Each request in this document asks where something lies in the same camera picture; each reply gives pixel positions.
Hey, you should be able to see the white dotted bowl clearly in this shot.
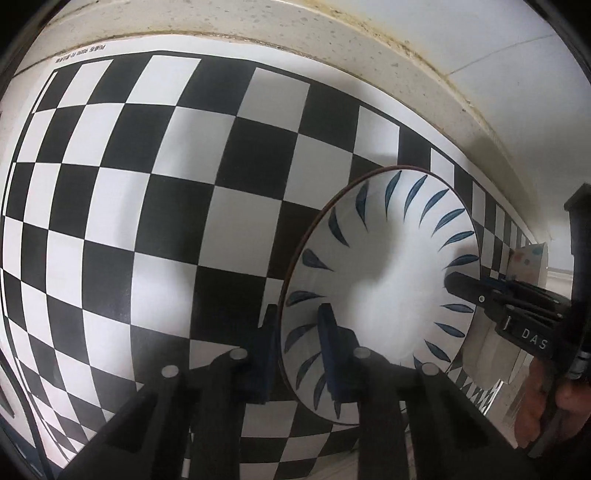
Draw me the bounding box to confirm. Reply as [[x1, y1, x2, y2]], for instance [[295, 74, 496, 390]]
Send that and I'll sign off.
[[508, 242, 549, 283]]

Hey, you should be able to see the white bowl blue leaf pattern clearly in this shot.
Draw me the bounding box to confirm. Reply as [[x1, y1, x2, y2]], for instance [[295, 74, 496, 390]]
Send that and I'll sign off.
[[279, 165, 482, 425]]

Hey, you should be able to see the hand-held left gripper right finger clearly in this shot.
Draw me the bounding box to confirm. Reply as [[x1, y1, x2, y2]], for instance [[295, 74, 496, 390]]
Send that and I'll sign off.
[[316, 302, 541, 480]]

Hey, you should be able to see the person's right hand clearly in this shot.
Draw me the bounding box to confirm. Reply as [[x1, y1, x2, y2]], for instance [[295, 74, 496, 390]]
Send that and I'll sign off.
[[515, 357, 591, 450]]

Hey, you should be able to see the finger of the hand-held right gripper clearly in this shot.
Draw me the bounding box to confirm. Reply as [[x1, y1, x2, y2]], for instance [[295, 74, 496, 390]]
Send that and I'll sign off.
[[480, 276, 573, 308], [443, 271, 509, 324]]

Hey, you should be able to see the black and white checkered mat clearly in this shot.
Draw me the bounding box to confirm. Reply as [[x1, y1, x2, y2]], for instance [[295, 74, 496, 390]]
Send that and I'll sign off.
[[0, 39, 539, 476]]

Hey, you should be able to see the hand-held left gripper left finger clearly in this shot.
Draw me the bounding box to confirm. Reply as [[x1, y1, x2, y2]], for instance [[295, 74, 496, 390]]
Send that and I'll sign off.
[[60, 304, 280, 480]]

